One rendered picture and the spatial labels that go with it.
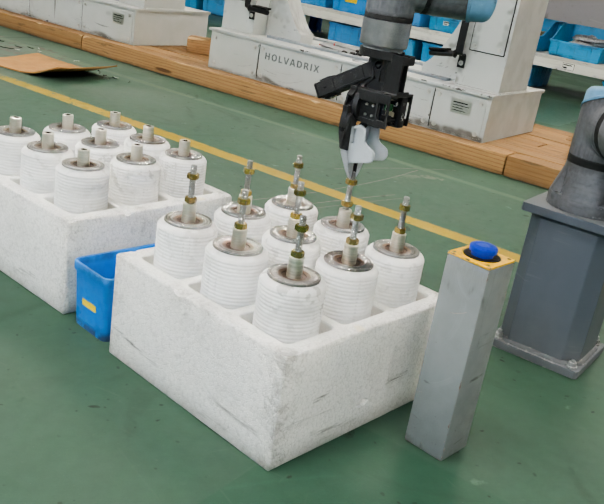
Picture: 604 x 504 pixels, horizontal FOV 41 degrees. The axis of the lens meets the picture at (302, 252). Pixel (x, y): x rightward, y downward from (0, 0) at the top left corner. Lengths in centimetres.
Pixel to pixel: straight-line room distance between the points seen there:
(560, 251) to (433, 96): 181
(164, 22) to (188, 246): 328
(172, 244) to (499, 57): 219
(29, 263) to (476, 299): 84
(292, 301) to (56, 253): 55
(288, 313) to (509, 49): 227
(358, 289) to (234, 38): 277
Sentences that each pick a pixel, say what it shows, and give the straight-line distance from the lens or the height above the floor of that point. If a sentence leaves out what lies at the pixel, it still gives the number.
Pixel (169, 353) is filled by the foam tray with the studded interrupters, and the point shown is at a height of 7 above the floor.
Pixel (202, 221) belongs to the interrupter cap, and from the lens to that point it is 127.
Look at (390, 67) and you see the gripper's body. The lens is 126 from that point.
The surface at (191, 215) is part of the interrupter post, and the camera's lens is 126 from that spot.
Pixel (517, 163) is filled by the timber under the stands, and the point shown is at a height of 6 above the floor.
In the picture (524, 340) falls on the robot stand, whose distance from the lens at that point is 164.
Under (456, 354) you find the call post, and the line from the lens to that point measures 117.
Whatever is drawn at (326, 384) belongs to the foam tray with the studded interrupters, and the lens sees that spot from 115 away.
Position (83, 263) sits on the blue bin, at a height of 11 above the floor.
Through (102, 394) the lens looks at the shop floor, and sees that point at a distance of 128.
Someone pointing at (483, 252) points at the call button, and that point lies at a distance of 113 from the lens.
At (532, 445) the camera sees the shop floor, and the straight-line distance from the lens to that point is 136.
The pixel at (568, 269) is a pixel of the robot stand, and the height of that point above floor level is 20.
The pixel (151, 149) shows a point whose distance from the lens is 170.
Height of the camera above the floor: 68
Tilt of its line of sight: 21 degrees down
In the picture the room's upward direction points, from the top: 9 degrees clockwise
